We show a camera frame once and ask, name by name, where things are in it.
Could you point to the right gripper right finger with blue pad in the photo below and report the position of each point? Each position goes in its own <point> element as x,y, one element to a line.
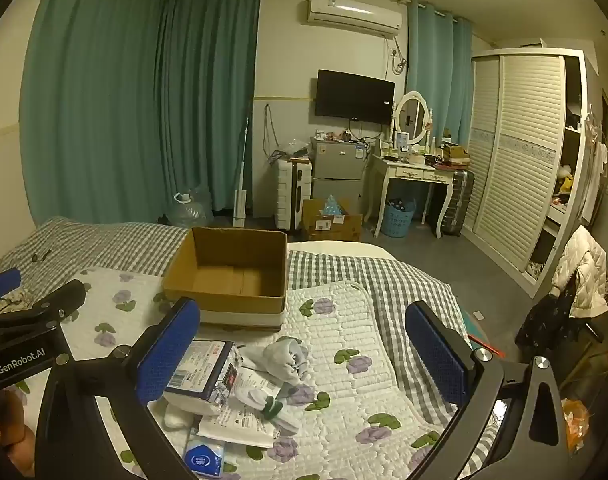
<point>531,440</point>

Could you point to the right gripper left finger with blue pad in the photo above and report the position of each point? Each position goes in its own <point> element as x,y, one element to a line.
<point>72,441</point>

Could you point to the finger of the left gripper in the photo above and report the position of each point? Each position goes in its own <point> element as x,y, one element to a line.
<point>58,305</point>
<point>9,281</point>

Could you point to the navy white tissue paper pack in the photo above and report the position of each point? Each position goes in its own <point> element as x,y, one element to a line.
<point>205,377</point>

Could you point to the blue floral tissue pack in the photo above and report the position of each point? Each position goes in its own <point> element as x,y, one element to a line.
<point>204,456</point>

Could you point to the white green face towel pack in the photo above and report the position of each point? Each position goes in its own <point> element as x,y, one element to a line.
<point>237,424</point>

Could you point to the white sock with green cuff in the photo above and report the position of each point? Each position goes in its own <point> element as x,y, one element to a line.
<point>264,400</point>

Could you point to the white sock with navy cuff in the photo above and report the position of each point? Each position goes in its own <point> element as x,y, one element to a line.
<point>285,359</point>

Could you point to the person's left hand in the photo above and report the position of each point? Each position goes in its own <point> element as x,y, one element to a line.
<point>16,438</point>

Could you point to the grey checked bed sheet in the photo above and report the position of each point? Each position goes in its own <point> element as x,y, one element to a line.
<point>123,266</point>

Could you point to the open cardboard box on bed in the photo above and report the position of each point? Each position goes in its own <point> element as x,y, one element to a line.
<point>237,276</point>

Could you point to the dark suitcase beside table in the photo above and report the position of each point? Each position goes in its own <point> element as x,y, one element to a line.
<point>463,184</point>

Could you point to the blue plastic laundry basket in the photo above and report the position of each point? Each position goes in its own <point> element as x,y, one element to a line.
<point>398,217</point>

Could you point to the clear water jug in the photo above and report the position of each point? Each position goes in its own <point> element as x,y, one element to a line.
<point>187,212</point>

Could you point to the white puffy jacket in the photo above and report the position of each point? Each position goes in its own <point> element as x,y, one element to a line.
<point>586,261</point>

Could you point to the cardboard box on floor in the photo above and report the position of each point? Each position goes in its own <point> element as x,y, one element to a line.
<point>344,227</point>

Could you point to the white dressing table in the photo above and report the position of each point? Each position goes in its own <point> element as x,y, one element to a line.
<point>381,172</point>

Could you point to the white hard suitcase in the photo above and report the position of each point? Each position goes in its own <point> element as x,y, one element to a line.
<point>294,180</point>

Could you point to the grey mini fridge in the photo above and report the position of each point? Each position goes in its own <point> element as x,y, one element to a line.
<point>338,169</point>

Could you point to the large teal curtain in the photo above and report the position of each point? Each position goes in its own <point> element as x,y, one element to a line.
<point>125,103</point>

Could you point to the white oval vanity mirror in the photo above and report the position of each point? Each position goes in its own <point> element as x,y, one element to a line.
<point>410,120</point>

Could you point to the white louvered wardrobe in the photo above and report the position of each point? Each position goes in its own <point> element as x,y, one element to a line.
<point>527,145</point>

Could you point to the narrow teal curtain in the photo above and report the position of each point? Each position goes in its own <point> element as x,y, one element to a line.
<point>440,68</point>

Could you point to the black wall television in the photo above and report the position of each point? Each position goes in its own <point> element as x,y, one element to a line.
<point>354,97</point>

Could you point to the white wall air conditioner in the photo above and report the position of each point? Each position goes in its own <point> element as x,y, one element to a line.
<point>349,13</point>

